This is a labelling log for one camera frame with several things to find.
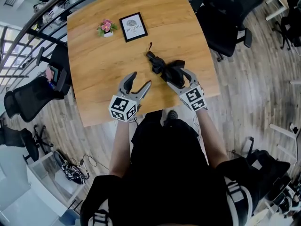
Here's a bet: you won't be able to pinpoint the black bag on chair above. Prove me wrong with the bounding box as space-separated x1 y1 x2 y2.
246 149 292 203

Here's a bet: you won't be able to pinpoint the person's black clothing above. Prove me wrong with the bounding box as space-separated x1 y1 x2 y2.
79 111 257 226

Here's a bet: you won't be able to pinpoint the pink flowers in white pot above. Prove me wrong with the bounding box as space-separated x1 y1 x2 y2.
96 18 118 38

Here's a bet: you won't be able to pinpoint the black swivel office chair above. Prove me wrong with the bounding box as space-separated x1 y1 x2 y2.
272 0 301 51

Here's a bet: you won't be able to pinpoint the person's right forearm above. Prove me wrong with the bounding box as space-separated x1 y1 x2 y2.
196 107 229 169

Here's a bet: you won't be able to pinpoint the black backpack with white straps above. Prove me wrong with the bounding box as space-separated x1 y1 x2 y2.
53 150 90 186

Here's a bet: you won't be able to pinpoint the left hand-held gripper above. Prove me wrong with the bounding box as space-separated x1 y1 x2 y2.
108 71 152 122

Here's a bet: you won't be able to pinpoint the person's left forearm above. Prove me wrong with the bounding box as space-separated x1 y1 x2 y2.
109 119 133 178

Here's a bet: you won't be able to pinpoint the white low cabinet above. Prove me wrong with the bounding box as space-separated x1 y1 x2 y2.
25 151 83 218

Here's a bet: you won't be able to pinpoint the white desk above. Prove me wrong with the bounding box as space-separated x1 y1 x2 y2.
261 0 290 21

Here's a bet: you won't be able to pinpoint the black metal railing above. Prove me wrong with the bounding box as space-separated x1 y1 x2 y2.
0 0 124 82

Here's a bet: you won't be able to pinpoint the black cable with adapter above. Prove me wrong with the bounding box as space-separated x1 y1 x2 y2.
79 154 110 172

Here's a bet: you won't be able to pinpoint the black framed picture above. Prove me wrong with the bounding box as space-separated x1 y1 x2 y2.
119 12 149 43

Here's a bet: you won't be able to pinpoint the wooden table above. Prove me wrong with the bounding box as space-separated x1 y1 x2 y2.
67 0 221 128

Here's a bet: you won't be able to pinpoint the black umbrella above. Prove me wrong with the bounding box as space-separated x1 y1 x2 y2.
145 42 187 89

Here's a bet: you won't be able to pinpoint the black mesh office chair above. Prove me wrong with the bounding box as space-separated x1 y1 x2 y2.
187 0 264 63

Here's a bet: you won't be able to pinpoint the black office chair with armrests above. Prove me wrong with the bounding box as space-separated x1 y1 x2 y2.
3 47 71 123

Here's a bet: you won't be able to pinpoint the person's grey shoe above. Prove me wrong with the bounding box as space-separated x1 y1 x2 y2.
166 110 179 122

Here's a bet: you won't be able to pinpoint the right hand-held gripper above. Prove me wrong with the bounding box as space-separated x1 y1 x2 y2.
166 68 207 112

